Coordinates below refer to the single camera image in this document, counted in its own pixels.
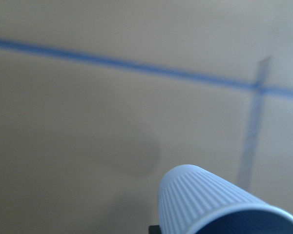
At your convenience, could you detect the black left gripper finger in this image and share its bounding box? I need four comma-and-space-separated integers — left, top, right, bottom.
148, 225, 161, 234

